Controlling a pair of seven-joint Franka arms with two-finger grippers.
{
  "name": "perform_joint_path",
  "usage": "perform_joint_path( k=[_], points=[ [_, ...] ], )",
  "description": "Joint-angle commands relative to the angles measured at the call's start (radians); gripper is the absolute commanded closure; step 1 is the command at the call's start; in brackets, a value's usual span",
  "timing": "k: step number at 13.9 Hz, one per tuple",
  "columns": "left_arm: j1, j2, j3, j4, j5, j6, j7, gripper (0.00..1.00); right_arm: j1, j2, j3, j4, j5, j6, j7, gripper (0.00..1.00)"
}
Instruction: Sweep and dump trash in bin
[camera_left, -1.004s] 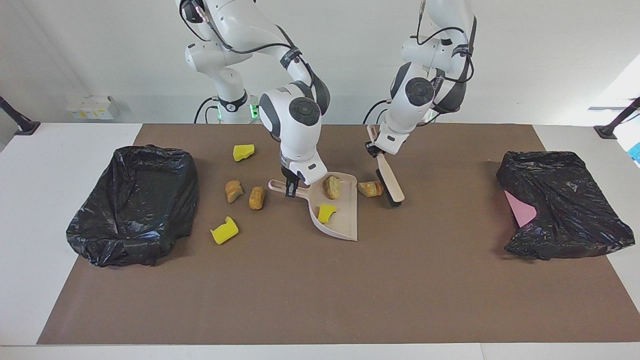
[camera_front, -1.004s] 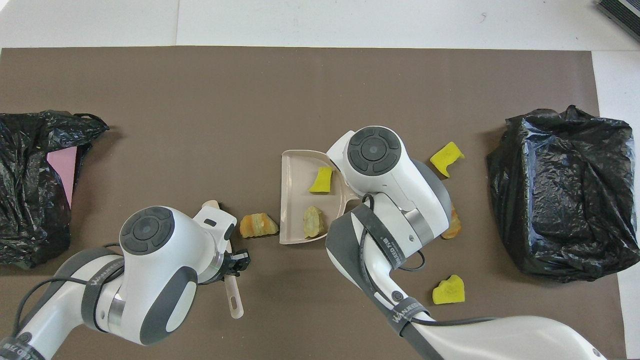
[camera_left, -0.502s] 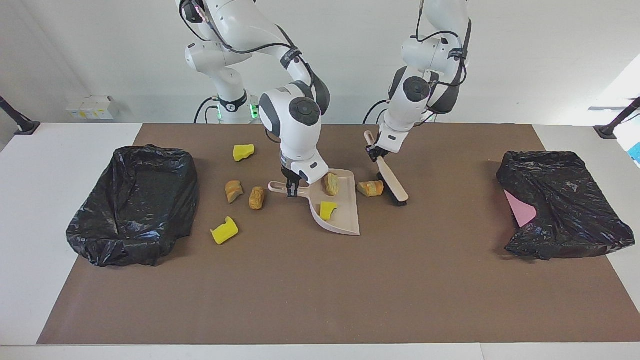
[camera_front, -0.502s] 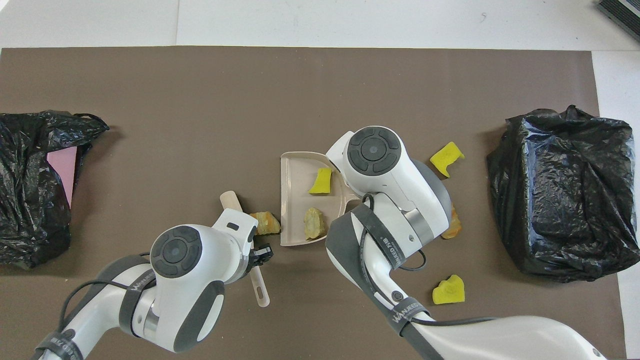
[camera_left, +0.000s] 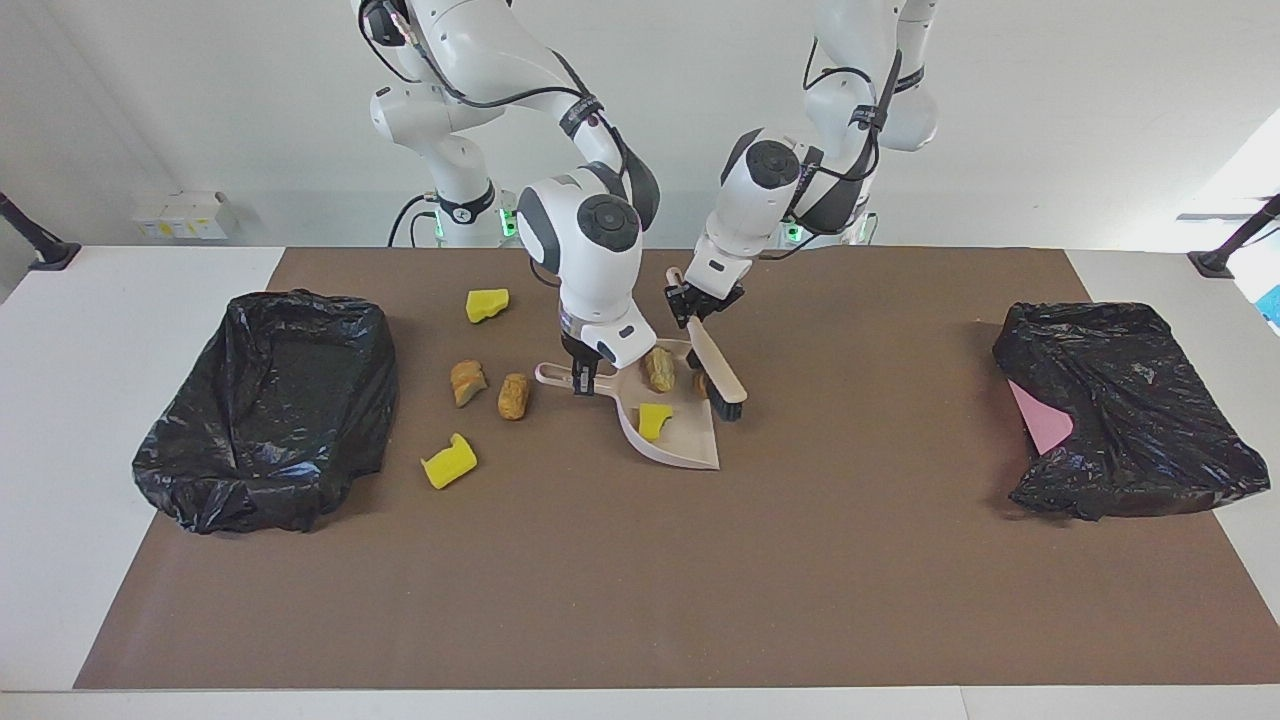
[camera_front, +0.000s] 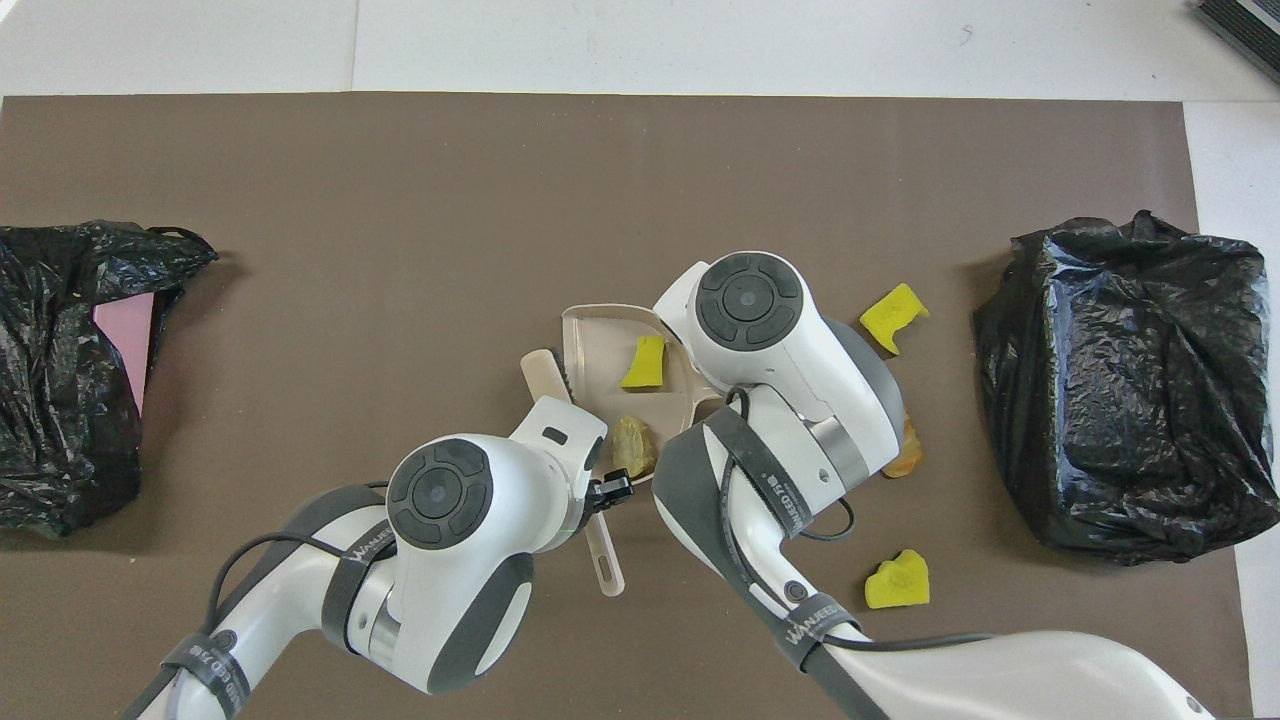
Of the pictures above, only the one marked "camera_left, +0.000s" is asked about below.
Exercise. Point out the brown bread roll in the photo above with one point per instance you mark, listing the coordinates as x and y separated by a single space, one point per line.
513 397

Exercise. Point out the black plastic trash bag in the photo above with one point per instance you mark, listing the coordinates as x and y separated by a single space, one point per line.
200 470
1140 420

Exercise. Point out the yellow sponge chunk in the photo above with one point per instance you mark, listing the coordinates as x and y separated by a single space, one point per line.
485 305

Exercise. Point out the yellow sponge wedge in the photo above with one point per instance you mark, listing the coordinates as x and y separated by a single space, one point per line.
655 422

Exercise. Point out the black camera stand leg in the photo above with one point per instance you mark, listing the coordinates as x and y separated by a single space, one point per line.
1215 262
45 250

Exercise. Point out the white small boxes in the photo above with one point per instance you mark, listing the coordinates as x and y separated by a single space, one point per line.
185 215

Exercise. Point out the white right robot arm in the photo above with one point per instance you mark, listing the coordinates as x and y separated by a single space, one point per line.
590 260

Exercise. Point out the brown table mat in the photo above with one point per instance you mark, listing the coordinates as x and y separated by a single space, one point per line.
640 600

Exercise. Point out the pink plastic bin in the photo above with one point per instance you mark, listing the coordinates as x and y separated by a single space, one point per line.
1040 425

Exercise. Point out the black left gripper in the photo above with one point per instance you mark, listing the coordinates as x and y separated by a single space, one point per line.
712 300

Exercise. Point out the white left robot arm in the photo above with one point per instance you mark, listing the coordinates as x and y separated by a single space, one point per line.
750 200

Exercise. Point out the blue object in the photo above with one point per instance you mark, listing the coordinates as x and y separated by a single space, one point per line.
1272 305

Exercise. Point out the beige hand brush black bristles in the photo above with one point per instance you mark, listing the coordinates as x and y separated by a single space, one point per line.
720 365

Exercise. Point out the yellow notched sponge piece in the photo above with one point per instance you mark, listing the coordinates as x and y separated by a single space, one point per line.
450 467

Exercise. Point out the beige foam rock chunk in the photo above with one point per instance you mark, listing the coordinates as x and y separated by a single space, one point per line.
700 385
659 370

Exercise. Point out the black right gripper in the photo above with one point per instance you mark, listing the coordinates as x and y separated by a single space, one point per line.
578 358

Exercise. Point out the striped croissant bread piece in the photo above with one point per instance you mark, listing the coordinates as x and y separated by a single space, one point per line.
466 383

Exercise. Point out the pale pink plastic dustpan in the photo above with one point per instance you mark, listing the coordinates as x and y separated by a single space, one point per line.
690 445

